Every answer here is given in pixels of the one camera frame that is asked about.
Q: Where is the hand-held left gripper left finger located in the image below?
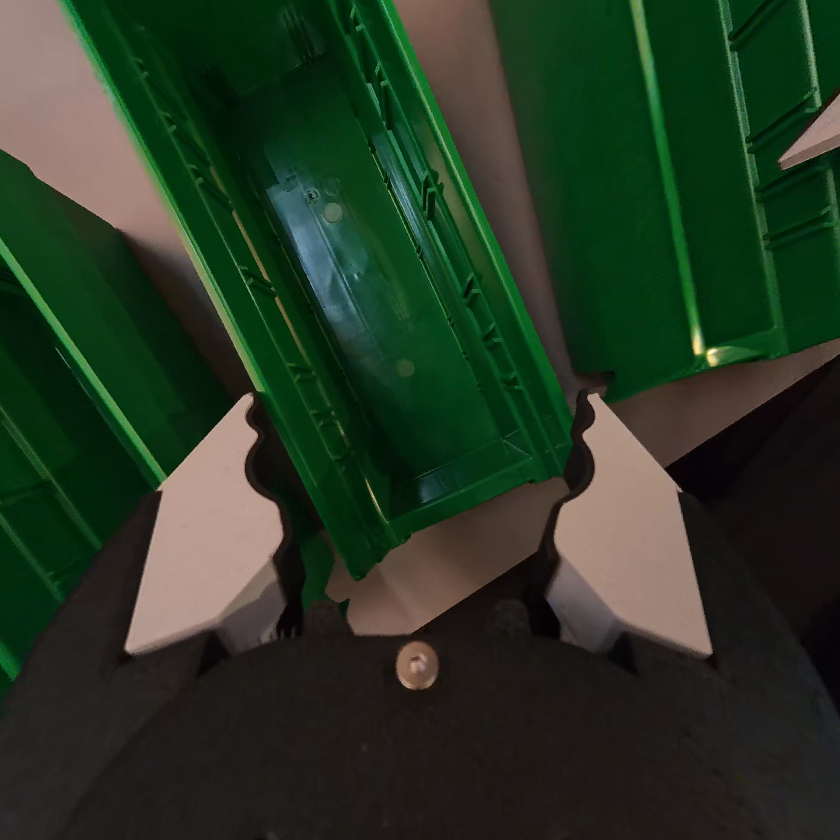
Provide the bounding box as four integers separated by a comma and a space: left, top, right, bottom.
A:
125, 392, 306, 657

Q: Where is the stack of nested green bins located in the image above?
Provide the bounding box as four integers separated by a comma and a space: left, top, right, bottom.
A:
0, 150, 232, 683

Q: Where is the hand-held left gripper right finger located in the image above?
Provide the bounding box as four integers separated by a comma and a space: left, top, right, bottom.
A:
538, 388, 714, 659

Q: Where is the green plastic bin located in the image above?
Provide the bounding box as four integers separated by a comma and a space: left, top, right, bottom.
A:
489, 0, 840, 403
59, 0, 575, 581

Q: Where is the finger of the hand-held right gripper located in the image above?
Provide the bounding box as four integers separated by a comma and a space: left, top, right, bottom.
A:
777, 92, 840, 173

